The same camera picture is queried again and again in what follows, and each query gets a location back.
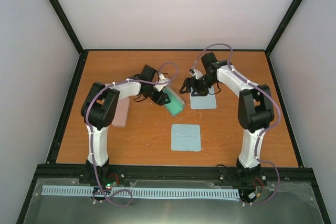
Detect pink glasses case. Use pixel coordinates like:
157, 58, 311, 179
112, 98, 130, 127

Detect black cage frame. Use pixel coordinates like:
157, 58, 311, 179
15, 0, 332, 224

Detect light blue cloth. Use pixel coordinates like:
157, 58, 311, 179
190, 87, 217, 110
171, 124, 201, 152

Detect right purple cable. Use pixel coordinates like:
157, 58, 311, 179
193, 43, 281, 206

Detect purple cable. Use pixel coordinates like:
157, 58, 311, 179
193, 43, 281, 206
86, 62, 179, 206

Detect light blue slotted cable duct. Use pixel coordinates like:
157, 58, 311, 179
41, 185, 239, 201

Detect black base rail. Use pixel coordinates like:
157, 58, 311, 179
80, 165, 266, 186

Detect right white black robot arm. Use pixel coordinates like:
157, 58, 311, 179
180, 52, 275, 185

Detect grey glasses case teal lining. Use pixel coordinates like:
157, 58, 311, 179
163, 87, 185, 116

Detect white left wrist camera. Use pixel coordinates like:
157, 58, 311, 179
154, 73, 170, 91

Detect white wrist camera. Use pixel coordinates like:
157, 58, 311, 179
154, 73, 170, 91
189, 69, 203, 79

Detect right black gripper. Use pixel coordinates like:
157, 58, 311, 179
179, 74, 216, 97

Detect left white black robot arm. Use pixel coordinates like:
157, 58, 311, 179
81, 65, 172, 184

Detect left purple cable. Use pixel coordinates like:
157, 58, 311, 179
86, 62, 179, 206

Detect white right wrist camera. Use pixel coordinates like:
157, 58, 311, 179
189, 69, 203, 79

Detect black frame glasses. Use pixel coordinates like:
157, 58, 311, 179
133, 70, 160, 102

